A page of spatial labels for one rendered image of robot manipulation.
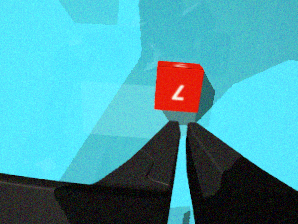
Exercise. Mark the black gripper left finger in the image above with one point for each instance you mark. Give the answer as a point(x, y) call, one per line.
point(139, 192)

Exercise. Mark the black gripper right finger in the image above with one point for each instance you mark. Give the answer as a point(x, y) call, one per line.
point(226, 188)

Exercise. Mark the red block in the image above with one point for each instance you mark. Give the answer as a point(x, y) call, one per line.
point(178, 86)

